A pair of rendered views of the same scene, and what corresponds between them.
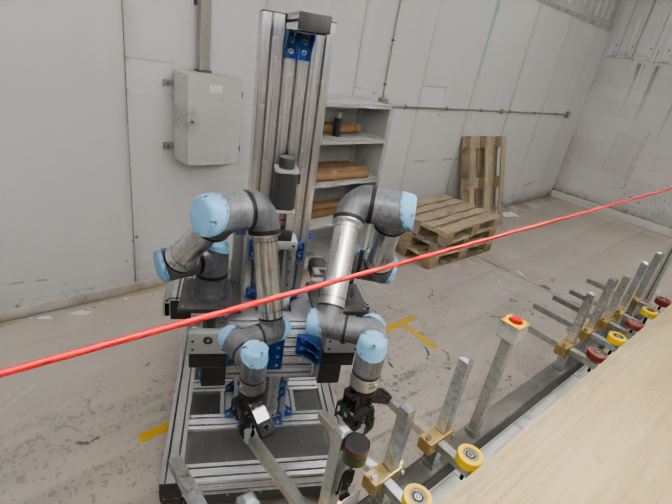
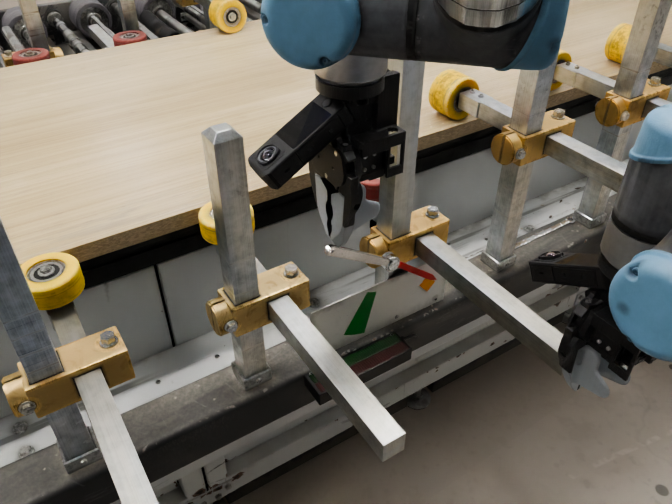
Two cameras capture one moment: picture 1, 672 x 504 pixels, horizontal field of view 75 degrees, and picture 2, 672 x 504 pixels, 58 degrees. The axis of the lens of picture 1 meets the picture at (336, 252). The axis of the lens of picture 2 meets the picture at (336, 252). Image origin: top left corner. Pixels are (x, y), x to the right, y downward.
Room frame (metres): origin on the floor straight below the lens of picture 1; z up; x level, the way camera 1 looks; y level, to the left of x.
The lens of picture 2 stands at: (1.51, -0.03, 1.41)
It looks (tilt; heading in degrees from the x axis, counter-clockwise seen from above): 38 degrees down; 191
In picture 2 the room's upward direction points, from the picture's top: straight up
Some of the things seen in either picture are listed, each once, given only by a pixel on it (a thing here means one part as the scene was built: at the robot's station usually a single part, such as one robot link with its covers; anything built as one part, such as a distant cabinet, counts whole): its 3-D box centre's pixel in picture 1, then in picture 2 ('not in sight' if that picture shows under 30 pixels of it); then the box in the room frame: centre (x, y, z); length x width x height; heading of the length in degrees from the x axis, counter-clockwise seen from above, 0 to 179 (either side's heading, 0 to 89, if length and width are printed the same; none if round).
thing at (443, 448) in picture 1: (417, 425); (101, 408); (1.14, -0.37, 0.84); 0.43 x 0.03 x 0.04; 44
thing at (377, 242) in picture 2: not in sight; (403, 237); (0.75, -0.07, 0.85); 0.13 x 0.06 x 0.05; 134
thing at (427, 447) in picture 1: (436, 437); (69, 373); (1.10, -0.43, 0.85); 0.13 x 0.06 x 0.05; 134
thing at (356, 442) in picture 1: (349, 474); not in sight; (0.74, -0.12, 1.05); 0.06 x 0.06 x 0.22; 44
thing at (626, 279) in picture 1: (610, 313); not in sight; (2.15, -1.53, 0.87); 0.03 x 0.03 x 0.48; 44
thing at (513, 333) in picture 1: (512, 330); not in sight; (1.29, -0.64, 1.18); 0.07 x 0.07 x 0.08; 44
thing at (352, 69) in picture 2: (365, 379); (348, 53); (0.92, -0.13, 1.19); 0.08 x 0.08 x 0.05
